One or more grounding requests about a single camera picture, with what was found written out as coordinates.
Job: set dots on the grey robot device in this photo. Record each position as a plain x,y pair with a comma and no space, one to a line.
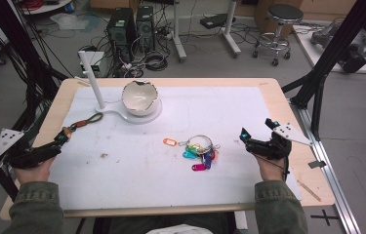
349,45

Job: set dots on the white round table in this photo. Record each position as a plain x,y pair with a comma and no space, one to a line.
48,7

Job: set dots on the flat black box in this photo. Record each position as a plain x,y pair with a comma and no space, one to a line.
216,20

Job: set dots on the black round stool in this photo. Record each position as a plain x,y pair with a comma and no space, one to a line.
283,14

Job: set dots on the person's right hand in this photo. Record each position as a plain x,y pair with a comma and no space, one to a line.
271,170

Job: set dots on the white table leg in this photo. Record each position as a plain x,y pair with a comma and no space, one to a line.
231,31
178,35

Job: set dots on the black metal frame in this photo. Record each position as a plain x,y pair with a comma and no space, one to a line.
18,55
330,55

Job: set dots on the white table mat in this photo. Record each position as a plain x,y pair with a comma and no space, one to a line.
157,182

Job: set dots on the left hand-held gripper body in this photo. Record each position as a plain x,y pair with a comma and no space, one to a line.
31,156

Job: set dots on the white eggshell bowl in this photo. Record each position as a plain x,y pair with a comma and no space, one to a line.
140,97

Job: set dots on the person's left hand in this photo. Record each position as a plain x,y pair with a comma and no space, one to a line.
34,174

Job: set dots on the person's legs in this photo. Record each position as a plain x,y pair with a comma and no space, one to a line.
138,224

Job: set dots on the white cloth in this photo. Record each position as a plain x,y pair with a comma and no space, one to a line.
179,229

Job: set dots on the black computer tower green label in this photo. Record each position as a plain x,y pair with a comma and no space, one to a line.
120,31

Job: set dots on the clear plastic sheet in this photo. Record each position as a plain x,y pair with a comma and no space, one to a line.
73,22

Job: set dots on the white pole stand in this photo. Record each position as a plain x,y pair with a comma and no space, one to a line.
94,84

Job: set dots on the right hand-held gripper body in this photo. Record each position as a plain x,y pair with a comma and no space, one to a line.
271,148

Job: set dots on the aluminium rail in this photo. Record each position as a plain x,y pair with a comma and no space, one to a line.
330,175

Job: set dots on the wooden stick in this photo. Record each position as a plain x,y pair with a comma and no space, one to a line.
309,191

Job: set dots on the white floor board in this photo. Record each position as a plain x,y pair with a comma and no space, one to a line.
314,53

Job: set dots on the black tape piece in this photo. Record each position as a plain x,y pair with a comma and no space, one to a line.
317,164

